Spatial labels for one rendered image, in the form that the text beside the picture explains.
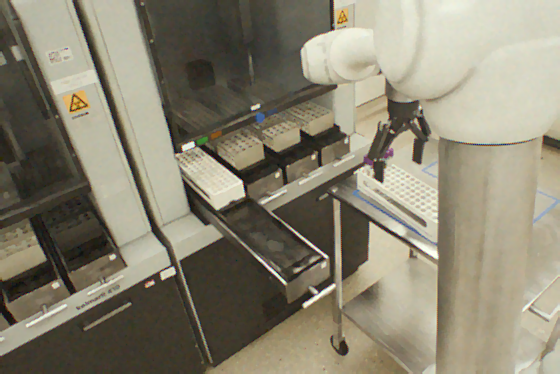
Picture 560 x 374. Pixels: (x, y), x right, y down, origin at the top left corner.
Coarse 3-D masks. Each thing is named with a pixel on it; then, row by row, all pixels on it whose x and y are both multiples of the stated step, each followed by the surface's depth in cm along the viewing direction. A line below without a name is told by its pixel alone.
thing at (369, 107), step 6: (378, 96) 343; (384, 96) 347; (366, 102) 337; (372, 102) 342; (378, 102) 346; (384, 102) 350; (360, 108) 336; (366, 108) 340; (372, 108) 344; (378, 108) 347; (360, 114) 338; (366, 114) 341
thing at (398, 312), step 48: (432, 144) 143; (336, 192) 127; (336, 240) 139; (336, 288) 152; (384, 288) 165; (432, 288) 163; (528, 288) 93; (336, 336) 169; (384, 336) 148; (432, 336) 147; (528, 336) 143
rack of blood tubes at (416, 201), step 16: (368, 176) 121; (384, 176) 121; (400, 176) 120; (368, 192) 123; (384, 192) 117; (400, 192) 114; (416, 192) 114; (432, 192) 114; (400, 208) 118; (416, 208) 109; (432, 208) 108; (416, 224) 110; (432, 224) 104; (432, 240) 107
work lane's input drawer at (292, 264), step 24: (192, 192) 136; (216, 216) 126; (240, 216) 125; (264, 216) 124; (240, 240) 116; (264, 240) 116; (288, 240) 115; (264, 264) 108; (288, 264) 108; (312, 264) 106; (288, 288) 103; (312, 288) 107
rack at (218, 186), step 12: (180, 156) 144; (192, 156) 142; (204, 156) 143; (180, 168) 138; (192, 168) 136; (204, 168) 136; (216, 168) 135; (192, 180) 133; (204, 180) 131; (216, 180) 130; (228, 180) 129; (240, 180) 129; (204, 192) 135; (216, 192) 125; (228, 192) 126; (240, 192) 129; (216, 204) 125
